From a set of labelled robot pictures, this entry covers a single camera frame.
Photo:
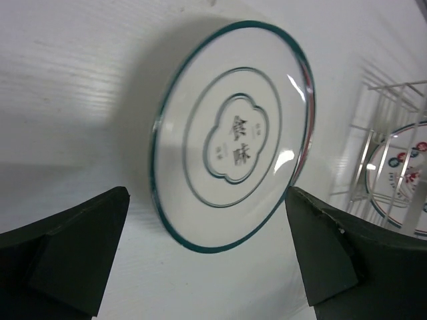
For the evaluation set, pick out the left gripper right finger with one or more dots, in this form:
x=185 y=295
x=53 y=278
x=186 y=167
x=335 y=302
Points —
x=352 y=269

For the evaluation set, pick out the white plate green flower outline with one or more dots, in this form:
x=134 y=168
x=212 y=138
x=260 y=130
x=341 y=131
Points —
x=232 y=135

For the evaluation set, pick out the white plate red characters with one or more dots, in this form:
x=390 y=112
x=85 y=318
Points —
x=394 y=170

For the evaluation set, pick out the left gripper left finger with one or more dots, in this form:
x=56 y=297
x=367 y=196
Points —
x=58 y=267

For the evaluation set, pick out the wire dish rack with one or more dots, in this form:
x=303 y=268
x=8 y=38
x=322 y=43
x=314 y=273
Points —
x=382 y=106

